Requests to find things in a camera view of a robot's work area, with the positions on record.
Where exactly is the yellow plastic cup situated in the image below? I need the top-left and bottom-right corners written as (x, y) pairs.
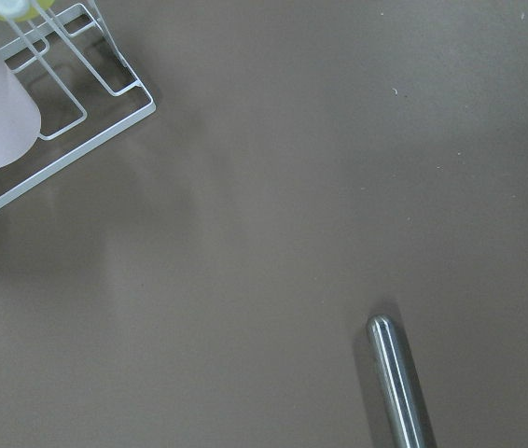
top-left (0, 0), bottom-right (55, 22)

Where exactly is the white wire cup rack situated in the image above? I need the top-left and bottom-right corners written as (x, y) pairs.
top-left (0, 1), bottom-right (157, 210)

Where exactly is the steel muddler black tip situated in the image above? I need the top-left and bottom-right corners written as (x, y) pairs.
top-left (367, 314), bottom-right (437, 447)

